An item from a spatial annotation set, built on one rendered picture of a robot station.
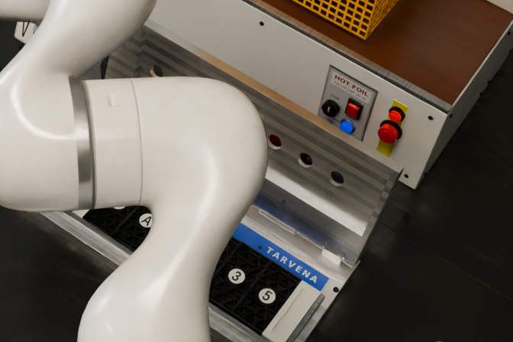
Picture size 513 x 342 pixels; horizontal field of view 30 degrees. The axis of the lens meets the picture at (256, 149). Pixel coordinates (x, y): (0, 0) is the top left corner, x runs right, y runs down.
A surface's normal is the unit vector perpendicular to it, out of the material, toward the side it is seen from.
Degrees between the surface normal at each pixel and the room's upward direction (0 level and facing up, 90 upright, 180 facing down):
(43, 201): 90
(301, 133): 74
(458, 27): 0
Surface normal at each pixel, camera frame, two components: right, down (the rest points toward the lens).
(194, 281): 0.78, 0.01
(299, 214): -0.50, 0.45
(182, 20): -0.55, 0.64
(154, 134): 0.25, -0.12
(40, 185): 0.18, 0.53
